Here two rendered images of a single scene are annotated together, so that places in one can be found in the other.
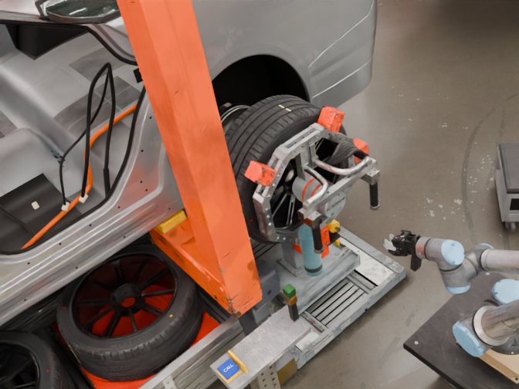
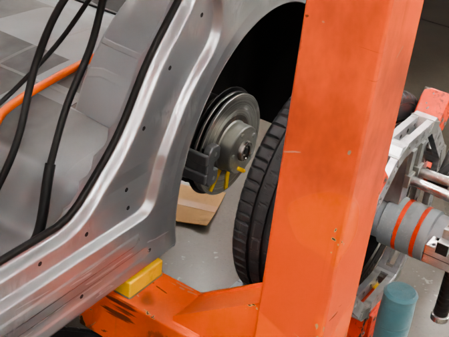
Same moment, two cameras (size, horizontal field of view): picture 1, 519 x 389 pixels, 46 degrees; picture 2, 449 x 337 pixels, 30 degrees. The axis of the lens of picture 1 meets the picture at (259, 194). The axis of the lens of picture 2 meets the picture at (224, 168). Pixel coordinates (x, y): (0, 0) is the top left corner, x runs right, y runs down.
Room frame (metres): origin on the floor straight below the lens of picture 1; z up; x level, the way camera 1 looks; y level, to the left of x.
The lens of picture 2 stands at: (0.55, 1.04, 2.05)
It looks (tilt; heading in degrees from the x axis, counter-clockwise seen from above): 31 degrees down; 333
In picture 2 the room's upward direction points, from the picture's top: 7 degrees clockwise
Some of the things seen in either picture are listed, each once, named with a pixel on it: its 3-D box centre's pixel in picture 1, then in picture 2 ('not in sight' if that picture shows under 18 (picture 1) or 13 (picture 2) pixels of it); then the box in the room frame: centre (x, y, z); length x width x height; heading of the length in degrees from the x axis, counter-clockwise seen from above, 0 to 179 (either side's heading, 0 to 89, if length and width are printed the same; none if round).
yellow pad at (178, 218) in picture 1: (166, 216); (126, 268); (2.18, 0.45, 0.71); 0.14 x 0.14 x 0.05; 32
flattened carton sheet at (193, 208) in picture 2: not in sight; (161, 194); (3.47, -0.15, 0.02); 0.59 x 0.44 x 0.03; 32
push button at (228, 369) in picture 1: (228, 369); not in sight; (1.44, 0.27, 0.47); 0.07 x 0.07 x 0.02; 32
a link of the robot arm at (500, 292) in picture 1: (509, 305); not in sight; (1.41, -0.88, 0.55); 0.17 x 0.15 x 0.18; 117
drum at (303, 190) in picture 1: (318, 194); (413, 228); (1.96, -0.25, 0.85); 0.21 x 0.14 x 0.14; 32
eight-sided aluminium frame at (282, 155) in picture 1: (306, 186); (388, 218); (2.02, -0.21, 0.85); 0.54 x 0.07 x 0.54; 122
